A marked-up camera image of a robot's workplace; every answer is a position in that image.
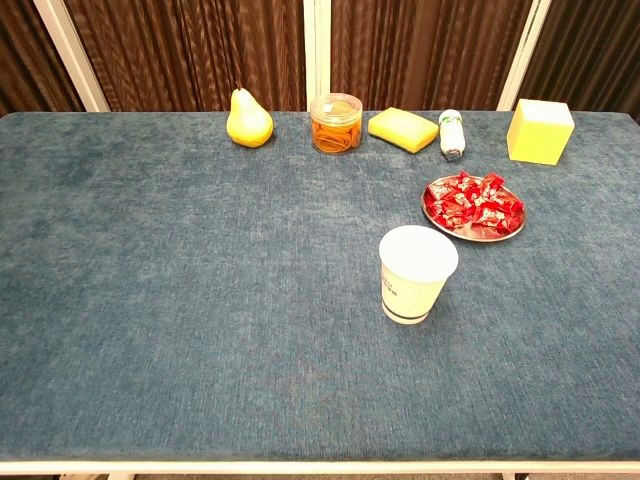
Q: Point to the white partition frame post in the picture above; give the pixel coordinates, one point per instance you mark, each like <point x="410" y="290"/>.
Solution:
<point x="310" y="50"/>
<point x="526" y="50"/>
<point x="65" y="45"/>
<point x="325" y="50"/>

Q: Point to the yellow pear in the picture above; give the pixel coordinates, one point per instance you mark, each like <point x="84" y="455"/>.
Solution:
<point x="247" y="125"/>

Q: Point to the yellow cube box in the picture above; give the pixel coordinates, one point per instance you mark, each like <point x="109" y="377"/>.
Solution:
<point x="537" y="135"/>

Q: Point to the small white bowl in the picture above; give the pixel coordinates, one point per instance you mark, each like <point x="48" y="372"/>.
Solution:
<point x="415" y="295"/>

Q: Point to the clear jar of rubber bands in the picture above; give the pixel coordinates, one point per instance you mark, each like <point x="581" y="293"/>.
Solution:
<point x="336" y="130"/>

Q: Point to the round metal plate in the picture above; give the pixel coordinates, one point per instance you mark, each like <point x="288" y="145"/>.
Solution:
<point x="470" y="235"/>

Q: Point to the white table frame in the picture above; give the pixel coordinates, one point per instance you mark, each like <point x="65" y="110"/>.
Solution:
<point x="300" y="467"/>

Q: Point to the blue tablecloth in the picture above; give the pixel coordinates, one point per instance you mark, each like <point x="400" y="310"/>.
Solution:
<point x="200" y="300"/>

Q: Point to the yellow sponge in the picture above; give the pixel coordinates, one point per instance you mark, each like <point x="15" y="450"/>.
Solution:
<point x="400" y="127"/>

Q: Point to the small white bottle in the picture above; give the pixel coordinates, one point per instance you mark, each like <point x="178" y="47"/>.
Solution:
<point x="451" y="137"/>

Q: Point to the brown pleated curtain panel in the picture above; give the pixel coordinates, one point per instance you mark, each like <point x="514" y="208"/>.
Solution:
<point x="590" y="50"/>
<point x="200" y="50"/>
<point x="425" y="50"/>
<point x="20" y="50"/>

